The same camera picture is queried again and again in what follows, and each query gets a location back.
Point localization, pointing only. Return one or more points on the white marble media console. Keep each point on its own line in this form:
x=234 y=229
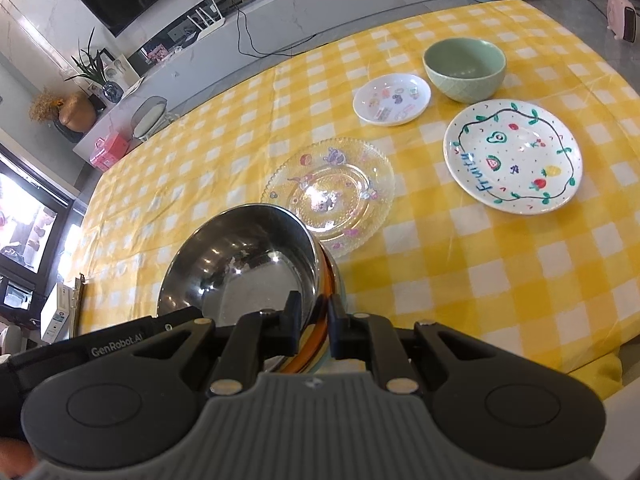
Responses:
x=325 y=5

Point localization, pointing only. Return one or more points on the green potted plant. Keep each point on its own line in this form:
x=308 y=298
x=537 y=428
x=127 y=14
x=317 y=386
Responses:
x=95 y=70

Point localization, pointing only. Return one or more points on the green ceramic bowl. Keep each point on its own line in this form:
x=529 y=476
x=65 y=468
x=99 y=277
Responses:
x=465 y=72

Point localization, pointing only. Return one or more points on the white router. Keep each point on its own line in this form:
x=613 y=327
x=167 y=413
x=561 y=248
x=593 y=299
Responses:
x=207 y=25

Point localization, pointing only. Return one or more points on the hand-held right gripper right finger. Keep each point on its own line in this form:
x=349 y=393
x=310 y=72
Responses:
x=340 y=330

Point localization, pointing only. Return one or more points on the yellow checked tablecloth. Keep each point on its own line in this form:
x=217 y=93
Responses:
x=200 y=160

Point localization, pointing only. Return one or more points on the brown vase with dried flowers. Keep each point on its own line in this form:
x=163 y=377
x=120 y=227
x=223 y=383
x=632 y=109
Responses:
x=75 y=112

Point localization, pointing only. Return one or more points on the person's left hand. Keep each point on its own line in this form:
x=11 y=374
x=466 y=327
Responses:
x=12 y=457

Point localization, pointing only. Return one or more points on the clear glass patterned plate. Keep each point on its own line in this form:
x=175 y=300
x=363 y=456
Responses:
x=345 y=185

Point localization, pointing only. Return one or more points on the stainless steel bowl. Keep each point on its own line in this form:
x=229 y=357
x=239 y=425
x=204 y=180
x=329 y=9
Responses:
x=240 y=260

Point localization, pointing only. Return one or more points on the grey oval mirror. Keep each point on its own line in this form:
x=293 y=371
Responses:
x=149 y=117

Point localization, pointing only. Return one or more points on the white fruit pattern plate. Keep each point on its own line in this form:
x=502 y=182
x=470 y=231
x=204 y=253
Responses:
x=515 y=157

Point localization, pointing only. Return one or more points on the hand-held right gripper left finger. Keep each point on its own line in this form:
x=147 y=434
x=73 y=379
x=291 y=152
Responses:
x=290 y=327

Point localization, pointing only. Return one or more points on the small white sticker plate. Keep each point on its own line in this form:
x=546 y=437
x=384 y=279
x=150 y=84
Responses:
x=392 y=100

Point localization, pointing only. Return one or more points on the pink storage box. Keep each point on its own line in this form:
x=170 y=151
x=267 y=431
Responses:
x=110 y=152

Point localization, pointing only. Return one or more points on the pink space heater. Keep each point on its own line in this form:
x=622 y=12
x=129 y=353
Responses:
x=621 y=15

